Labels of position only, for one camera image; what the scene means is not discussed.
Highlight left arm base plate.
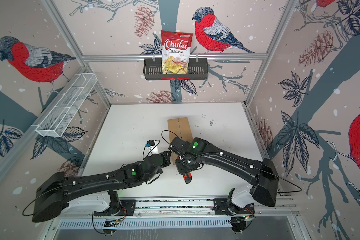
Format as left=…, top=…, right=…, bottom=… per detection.
left=94, top=200, right=137, bottom=217

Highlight red black utility knife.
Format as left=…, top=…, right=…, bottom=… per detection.
left=183, top=173, right=193, bottom=184

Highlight black wire wall basket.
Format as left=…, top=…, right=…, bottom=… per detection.
left=143, top=57, right=209, bottom=81

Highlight aluminium frame crossbar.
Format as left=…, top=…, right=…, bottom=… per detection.
left=81, top=53, right=268, bottom=63

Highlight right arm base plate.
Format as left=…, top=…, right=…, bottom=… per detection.
left=212, top=199, right=255, bottom=216

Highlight Chuba cassava chips bag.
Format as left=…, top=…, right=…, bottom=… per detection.
left=161, top=30, right=193, bottom=74

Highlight brown cardboard express box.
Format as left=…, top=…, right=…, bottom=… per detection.
left=167, top=116, right=194, bottom=166

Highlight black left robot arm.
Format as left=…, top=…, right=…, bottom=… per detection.
left=32, top=151, right=172, bottom=223

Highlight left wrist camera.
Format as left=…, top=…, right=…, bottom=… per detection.
left=146, top=140, right=161, bottom=155

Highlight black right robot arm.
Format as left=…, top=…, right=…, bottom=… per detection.
left=169, top=137, right=279, bottom=208

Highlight white wire mesh shelf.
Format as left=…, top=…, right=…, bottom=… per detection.
left=36, top=73, right=98, bottom=137

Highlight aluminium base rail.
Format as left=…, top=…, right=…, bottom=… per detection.
left=59, top=195, right=300, bottom=218

